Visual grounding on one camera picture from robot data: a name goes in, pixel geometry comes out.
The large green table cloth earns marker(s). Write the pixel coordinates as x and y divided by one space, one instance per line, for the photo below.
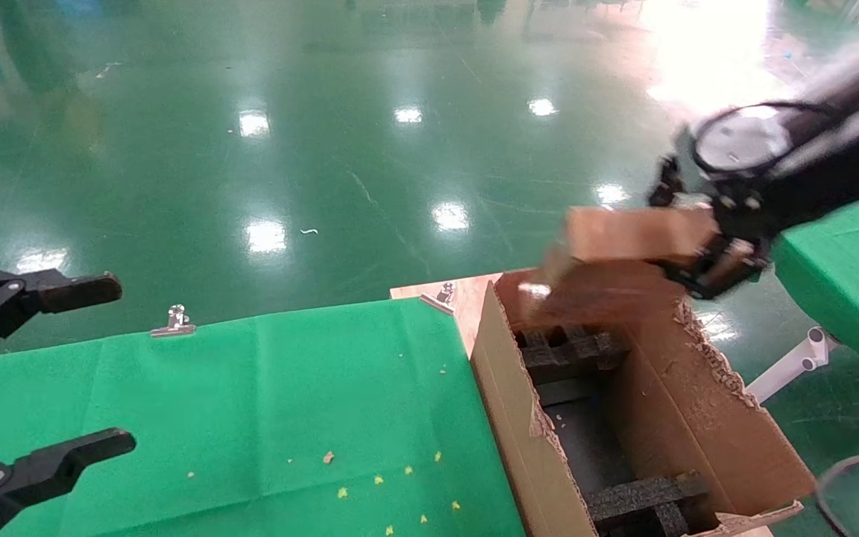
250 388

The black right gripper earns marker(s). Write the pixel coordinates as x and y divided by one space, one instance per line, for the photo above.
772 201

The green cloth side table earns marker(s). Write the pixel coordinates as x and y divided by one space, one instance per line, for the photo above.
854 291

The black foam insert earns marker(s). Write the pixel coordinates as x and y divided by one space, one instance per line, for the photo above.
638 498
571 354

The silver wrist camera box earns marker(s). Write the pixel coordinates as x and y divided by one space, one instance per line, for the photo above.
743 142

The white table leg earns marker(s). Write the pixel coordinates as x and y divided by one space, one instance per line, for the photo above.
787 373

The small cardboard box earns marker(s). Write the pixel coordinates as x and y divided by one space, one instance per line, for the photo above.
638 233

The silver metal binder clip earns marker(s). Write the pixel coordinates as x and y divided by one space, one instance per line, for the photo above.
173 324
441 298

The large open cardboard carton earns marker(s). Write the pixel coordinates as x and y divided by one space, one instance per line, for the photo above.
728 447

